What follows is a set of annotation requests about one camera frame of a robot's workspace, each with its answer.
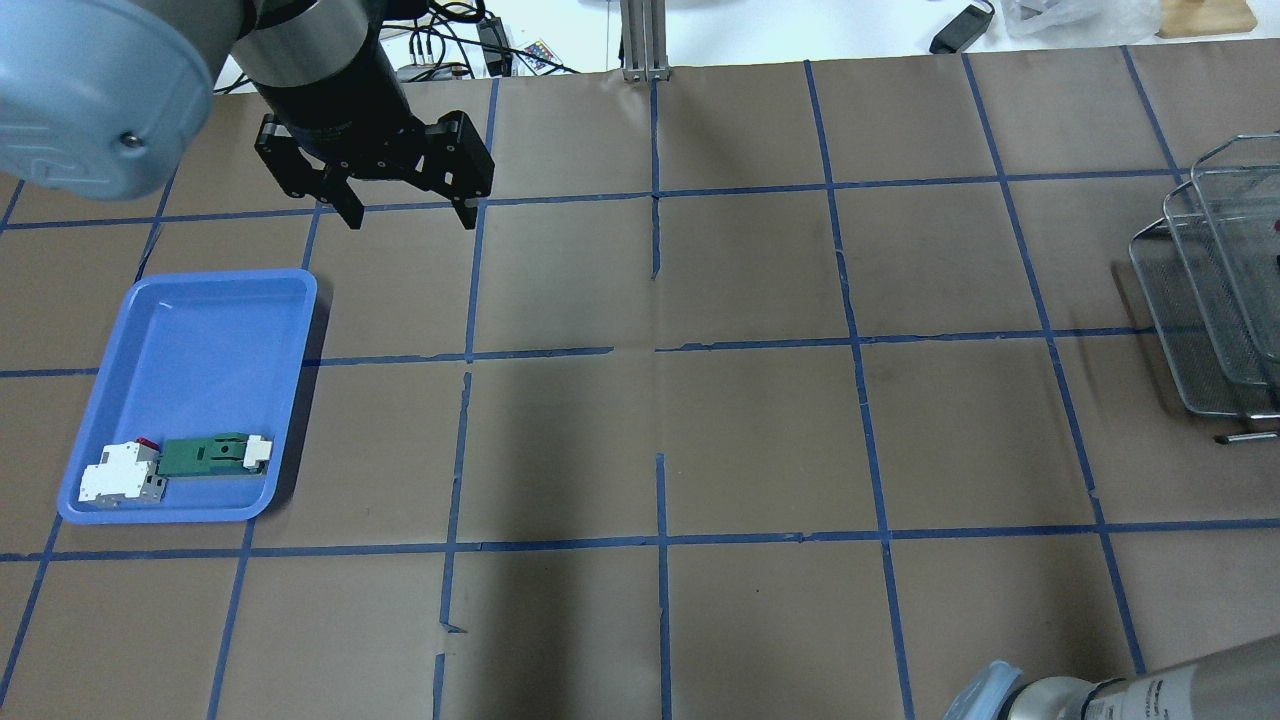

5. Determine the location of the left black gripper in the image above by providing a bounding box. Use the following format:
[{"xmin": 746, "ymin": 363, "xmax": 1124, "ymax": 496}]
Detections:
[{"xmin": 253, "ymin": 110, "xmax": 495, "ymax": 231}]

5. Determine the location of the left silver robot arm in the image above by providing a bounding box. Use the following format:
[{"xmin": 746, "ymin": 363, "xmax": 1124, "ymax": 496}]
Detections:
[{"xmin": 1, "ymin": 1, "xmax": 495, "ymax": 229}]

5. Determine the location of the green white terminal block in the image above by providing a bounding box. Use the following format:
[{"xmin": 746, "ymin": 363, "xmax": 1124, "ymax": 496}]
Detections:
[{"xmin": 157, "ymin": 432, "xmax": 274, "ymax": 478}]

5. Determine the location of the blue plastic tray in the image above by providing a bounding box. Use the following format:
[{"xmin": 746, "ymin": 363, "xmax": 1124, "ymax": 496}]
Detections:
[{"xmin": 58, "ymin": 268, "xmax": 317, "ymax": 525}]

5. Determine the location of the white circuit breaker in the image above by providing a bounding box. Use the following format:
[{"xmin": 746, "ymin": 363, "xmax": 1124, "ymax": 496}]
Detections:
[{"xmin": 77, "ymin": 438, "xmax": 166, "ymax": 507}]

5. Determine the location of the black power adapter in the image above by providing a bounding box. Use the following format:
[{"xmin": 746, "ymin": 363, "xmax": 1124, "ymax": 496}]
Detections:
[{"xmin": 928, "ymin": 1, "xmax": 996, "ymax": 55}]

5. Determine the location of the clear plastic bag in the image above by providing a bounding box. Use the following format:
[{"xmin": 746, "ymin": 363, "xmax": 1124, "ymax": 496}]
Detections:
[{"xmin": 998, "ymin": 1, "xmax": 1164, "ymax": 46}]

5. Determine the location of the wooden board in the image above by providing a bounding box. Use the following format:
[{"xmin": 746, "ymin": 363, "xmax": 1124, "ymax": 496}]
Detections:
[{"xmin": 1156, "ymin": 1, "xmax": 1258, "ymax": 40}]

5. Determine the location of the aluminium profile post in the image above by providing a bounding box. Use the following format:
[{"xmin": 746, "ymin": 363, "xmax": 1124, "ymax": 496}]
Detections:
[{"xmin": 620, "ymin": 0, "xmax": 672, "ymax": 83}]

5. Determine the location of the silver wire mesh shelf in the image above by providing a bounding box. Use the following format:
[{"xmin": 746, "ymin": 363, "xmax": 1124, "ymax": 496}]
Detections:
[{"xmin": 1128, "ymin": 133, "xmax": 1279, "ymax": 445}]

